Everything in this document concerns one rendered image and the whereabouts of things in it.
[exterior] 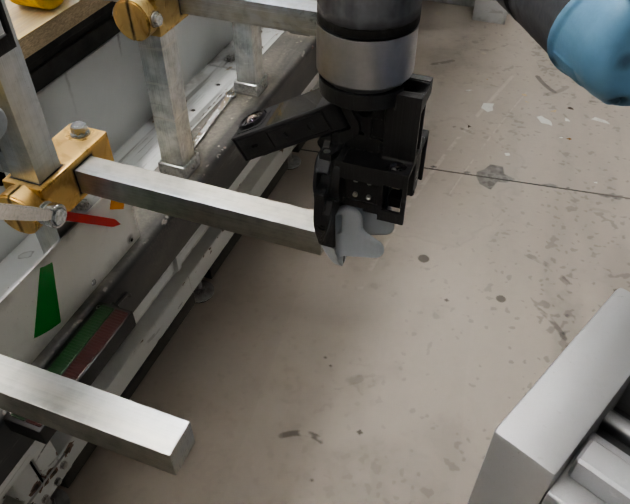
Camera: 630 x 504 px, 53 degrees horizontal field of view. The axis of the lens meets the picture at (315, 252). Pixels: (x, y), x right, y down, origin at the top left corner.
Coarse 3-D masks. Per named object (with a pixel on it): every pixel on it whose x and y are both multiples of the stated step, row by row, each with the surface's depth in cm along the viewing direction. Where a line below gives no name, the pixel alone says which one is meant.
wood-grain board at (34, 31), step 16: (64, 0) 90; (80, 0) 90; (96, 0) 93; (16, 16) 86; (32, 16) 86; (48, 16) 86; (64, 16) 88; (80, 16) 91; (16, 32) 83; (32, 32) 83; (48, 32) 86; (64, 32) 89; (32, 48) 84
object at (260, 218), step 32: (0, 160) 71; (96, 160) 69; (96, 192) 69; (128, 192) 67; (160, 192) 65; (192, 192) 65; (224, 192) 65; (224, 224) 65; (256, 224) 63; (288, 224) 62
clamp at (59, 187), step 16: (64, 128) 72; (64, 144) 70; (80, 144) 70; (96, 144) 70; (64, 160) 67; (80, 160) 68; (112, 160) 74; (64, 176) 67; (16, 192) 64; (32, 192) 64; (48, 192) 65; (64, 192) 67; (80, 192) 70; (16, 224) 66; (32, 224) 65
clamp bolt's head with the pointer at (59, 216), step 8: (56, 216) 64; (64, 216) 65; (72, 216) 69; (80, 216) 70; (88, 216) 71; (96, 216) 73; (56, 224) 64; (96, 224) 73; (104, 224) 75; (112, 224) 76
